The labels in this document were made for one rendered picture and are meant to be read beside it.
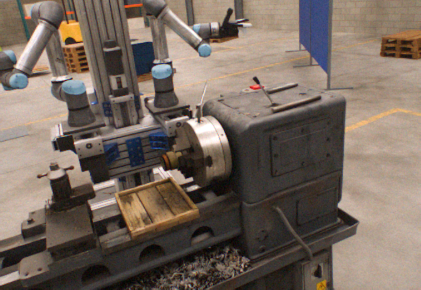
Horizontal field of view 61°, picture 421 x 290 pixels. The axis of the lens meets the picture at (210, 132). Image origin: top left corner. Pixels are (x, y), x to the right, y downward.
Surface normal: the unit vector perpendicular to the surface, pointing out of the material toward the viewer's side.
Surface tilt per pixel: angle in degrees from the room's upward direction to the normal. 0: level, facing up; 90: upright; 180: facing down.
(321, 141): 90
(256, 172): 89
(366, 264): 0
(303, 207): 90
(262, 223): 90
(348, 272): 0
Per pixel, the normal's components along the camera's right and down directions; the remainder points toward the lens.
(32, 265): -0.10, -0.93
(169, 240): 0.42, 0.26
